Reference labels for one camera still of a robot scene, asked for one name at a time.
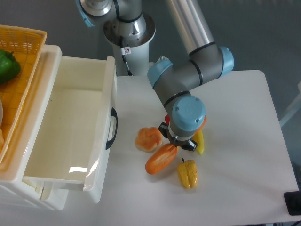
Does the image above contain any long orange baguette bread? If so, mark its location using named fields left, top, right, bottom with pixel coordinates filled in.
left=145, top=115, right=207, bottom=175

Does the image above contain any white plastic drawer cabinet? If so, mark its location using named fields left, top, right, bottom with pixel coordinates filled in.
left=0, top=45, right=68, bottom=210

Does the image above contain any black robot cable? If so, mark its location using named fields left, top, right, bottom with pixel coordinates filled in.
left=119, top=35, right=134, bottom=76

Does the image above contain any red bell pepper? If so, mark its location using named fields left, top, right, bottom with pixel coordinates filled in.
left=165, top=114, right=170, bottom=125

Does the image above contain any long yellow chili pepper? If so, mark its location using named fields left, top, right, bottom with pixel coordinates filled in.
left=193, top=130, right=205, bottom=155

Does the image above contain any black device at table edge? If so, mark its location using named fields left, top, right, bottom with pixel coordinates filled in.
left=284, top=191, right=301, bottom=216

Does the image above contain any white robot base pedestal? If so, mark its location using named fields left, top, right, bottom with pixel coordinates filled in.
left=103, top=12, right=156, bottom=76

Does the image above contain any yellow woven plastic basket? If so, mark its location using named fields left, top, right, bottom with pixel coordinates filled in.
left=0, top=25, right=47, bottom=160

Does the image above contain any black drawer handle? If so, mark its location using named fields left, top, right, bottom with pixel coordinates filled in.
left=105, top=107, right=119, bottom=150

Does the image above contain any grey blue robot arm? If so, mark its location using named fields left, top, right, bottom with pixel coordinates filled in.
left=77, top=0, right=234, bottom=151

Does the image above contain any round orange bread roll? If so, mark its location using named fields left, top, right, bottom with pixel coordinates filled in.
left=135, top=127, right=163, bottom=153

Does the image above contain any green bell pepper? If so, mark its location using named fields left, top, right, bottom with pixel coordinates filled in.
left=0, top=49, right=21, bottom=84

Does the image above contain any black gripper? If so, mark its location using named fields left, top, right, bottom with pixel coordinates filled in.
left=158, top=122, right=197, bottom=152

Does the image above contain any white plastic drawer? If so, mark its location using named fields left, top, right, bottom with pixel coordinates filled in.
left=24, top=56, right=117, bottom=203

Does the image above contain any yellow bell pepper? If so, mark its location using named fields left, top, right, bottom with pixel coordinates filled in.
left=177, top=158, right=198, bottom=189

